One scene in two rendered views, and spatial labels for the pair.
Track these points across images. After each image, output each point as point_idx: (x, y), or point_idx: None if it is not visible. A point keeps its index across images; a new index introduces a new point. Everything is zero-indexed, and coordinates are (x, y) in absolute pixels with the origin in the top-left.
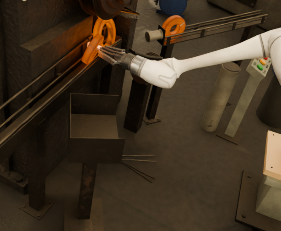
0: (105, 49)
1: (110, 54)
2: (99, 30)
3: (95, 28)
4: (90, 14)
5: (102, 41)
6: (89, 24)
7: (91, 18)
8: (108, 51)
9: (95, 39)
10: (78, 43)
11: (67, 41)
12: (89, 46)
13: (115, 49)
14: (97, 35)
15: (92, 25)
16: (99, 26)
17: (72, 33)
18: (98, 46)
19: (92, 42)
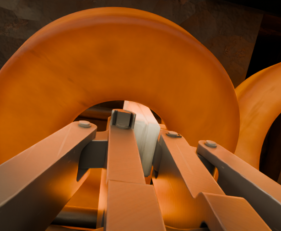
0: (162, 151)
1: (105, 184)
2: (259, 88)
3: (245, 82)
4: (245, 6)
5: (215, 128)
6: (216, 48)
7: (241, 26)
8: (170, 172)
9: (98, 10)
10: (111, 106)
11: (16, 25)
12: (29, 37)
13: (264, 198)
14: (154, 14)
15: (244, 80)
16: (269, 70)
17: (63, 5)
18: (140, 114)
19: (56, 20)
